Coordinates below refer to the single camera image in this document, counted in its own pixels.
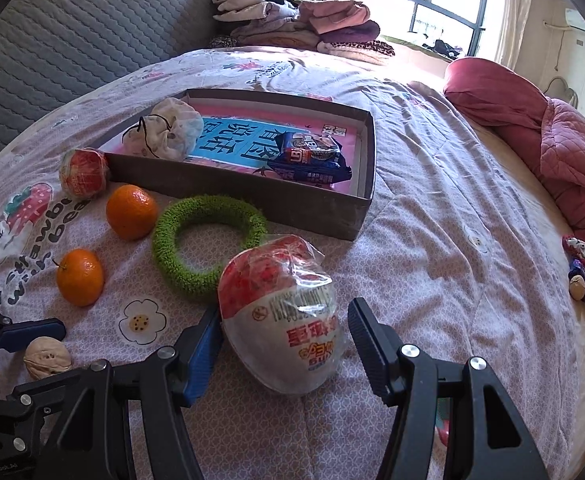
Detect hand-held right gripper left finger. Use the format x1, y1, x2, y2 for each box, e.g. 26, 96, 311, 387
35, 305, 226, 480

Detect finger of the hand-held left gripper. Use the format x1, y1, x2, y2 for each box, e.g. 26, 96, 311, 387
12, 372, 89, 414
0, 302, 67, 361

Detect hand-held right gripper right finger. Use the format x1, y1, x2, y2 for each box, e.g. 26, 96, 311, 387
347, 297, 553, 480

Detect walnut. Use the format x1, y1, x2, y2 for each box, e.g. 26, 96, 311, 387
24, 336, 73, 381

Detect orange with stem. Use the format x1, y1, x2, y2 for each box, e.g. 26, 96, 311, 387
52, 248, 106, 308

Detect red white bagged bowl package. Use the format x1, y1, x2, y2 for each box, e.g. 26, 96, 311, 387
217, 234, 350, 395

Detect green fuzzy ring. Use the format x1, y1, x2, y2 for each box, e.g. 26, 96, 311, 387
152, 195, 269, 297

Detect brown cardboard box tray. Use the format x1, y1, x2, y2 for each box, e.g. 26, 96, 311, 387
98, 87, 377, 242

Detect printed pink bed sheet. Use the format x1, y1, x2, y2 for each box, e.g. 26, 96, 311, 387
0, 47, 585, 480

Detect small red wrapped package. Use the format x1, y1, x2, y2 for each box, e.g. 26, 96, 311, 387
59, 147, 110, 198

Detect blue snack packet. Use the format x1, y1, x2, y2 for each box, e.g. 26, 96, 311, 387
266, 130, 353, 190

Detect pink and blue book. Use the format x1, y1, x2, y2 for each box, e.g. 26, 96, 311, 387
103, 97, 360, 196

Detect colourful cloth toy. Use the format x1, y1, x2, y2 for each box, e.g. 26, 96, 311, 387
562, 235, 585, 281

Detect red quilt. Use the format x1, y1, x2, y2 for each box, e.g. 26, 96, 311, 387
443, 57, 585, 281

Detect grey quilted headboard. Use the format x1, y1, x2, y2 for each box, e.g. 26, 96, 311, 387
0, 0, 233, 186

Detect dark clothes on sill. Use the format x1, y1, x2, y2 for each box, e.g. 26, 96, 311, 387
422, 39, 465, 58

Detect pile of folded clothes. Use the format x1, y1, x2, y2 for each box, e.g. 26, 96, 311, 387
207, 0, 395, 63

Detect white air conditioner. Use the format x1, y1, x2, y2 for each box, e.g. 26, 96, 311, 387
562, 7, 585, 33

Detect white mesh drawstring bag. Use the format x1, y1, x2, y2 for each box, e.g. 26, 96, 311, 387
121, 98, 206, 162

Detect white heart-shaped wire rack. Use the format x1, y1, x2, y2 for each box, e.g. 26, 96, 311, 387
545, 76, 579, 108

